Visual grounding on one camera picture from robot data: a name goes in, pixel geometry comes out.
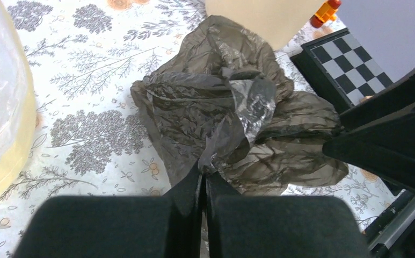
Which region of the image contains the tan wooden block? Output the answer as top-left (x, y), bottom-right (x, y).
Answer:
top-left (359, 96), bottom-right (373, 104)

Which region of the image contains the translucent white plastic bag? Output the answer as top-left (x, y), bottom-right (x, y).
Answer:
top-left (0, 1), bottom-right (37, 195)

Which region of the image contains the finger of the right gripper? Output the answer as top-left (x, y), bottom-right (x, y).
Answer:
top-left (340, 68), bottom-right (415, 131)
top-left (323, 105), bottom-right (415, 193)

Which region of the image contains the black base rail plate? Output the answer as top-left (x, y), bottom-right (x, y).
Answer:
top-left (365, 191), bottom-right (415, 257)

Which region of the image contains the floral patterned table mat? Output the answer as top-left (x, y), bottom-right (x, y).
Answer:
top-left (0, 0), bottom-right (407, 258)

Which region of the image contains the black white checkerboard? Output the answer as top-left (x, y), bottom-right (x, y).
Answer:
top-left (290, 28), bottom-right (393, 113)

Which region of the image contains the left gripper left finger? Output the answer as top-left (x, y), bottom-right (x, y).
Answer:
top-left (14, 165), bottom-right (202, 257)

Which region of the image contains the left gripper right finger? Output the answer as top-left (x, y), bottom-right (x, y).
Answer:
top-left (205, 174), bottom-right (369, 257)

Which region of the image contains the orange red toy car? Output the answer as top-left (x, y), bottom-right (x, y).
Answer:
top-left (310, 0), bottom-right (342, 28)

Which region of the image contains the beige plastic trash bin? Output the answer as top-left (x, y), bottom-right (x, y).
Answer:
top-left (205, 0), bottom-right (325, 50)

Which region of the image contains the dark trash bag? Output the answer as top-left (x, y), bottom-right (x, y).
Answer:
top-left (130, 16), bottom-right (348, 195)

